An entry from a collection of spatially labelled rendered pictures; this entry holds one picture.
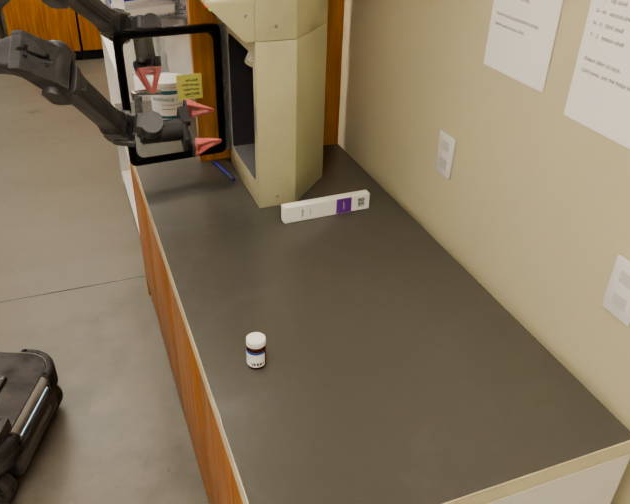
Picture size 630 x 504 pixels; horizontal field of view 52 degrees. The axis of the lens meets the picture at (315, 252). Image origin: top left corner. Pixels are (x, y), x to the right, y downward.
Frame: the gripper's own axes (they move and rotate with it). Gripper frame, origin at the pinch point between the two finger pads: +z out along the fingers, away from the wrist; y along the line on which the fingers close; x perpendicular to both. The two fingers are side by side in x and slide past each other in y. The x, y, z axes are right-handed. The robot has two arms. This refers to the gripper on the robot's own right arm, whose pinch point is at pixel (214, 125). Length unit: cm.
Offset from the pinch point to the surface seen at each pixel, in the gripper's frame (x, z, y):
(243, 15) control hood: -27.0, 7.5, 13.0
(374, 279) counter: -10, 27, -54
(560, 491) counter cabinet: -41, 36, -107
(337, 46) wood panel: 11, 48, 31
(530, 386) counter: -37, 40, -88
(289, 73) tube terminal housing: -15.0, 19.3, 3.9
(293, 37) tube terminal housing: -22.2, 20.4, 9.4
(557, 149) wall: -54, 54, -46
